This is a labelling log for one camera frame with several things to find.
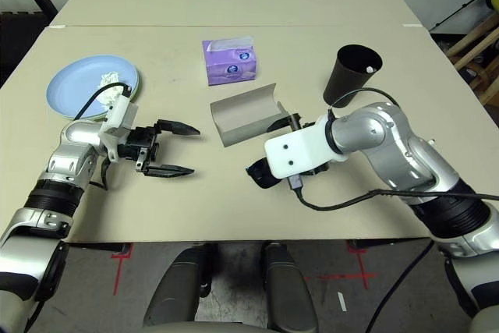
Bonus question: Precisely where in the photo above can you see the red floor tape mark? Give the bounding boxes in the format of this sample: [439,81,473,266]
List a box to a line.
[303,241,377,291]

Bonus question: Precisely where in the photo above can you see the grey robot leg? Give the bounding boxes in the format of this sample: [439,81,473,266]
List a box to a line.
[261,242,319,333]
[143,243,215,328]

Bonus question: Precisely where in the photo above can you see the beige robot torso cover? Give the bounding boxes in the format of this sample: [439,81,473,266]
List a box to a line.
[140,321,281,333]

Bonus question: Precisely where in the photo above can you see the green plastic plate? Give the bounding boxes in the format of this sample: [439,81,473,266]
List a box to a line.
[93,71,142,122]

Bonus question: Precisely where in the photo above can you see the wooden rack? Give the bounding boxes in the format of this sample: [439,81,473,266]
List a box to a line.
[448,12,499,106]

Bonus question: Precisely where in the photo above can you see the grey robot left leg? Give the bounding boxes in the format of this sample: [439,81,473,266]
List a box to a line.
[143,243,215,328]

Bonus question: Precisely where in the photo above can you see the purple tissue box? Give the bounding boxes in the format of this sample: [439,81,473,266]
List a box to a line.
[201,34,258,87]

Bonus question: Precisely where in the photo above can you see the white tissue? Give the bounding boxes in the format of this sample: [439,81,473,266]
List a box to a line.
[95,71,124,108]

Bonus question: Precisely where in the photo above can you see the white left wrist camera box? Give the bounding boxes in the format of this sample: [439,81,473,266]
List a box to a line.
[97,93,140,162]

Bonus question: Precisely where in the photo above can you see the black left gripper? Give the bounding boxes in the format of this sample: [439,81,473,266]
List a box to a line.
[116,118,202,179]

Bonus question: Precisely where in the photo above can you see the grey robot right leg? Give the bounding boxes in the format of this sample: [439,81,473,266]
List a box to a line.
[261,242,319,333]

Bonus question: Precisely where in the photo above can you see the blue plastic plate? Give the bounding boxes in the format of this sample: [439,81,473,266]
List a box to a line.
[45,55,140,120]

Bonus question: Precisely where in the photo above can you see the black sunglasses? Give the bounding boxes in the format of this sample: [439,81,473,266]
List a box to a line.
[245,155,281,190]

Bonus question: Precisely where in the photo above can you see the black left wrist camera cable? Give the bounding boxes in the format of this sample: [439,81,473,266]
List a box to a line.
[73,81,132,192]

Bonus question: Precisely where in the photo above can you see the black plastic cup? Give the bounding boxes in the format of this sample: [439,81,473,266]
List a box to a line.
[323,44,384,108]

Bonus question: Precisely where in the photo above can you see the black table foot bar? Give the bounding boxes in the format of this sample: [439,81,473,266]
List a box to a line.
[349,238,430,252]
[68,242,132,256]

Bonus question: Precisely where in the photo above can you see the black stand rod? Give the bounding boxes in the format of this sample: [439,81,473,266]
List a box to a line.
[430,0,492,30]

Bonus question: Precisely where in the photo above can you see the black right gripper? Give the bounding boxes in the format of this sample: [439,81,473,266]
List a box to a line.
[267,112,315,133]

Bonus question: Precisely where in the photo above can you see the black foam floor mat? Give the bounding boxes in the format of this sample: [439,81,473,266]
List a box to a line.
[0,11,50,88]

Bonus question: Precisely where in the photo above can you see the thin black hanging cable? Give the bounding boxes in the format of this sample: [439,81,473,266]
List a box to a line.
[366,239,436,333]

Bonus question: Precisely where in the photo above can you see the grey open glasses case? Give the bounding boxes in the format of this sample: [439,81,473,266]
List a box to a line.
[210,83,292,149]

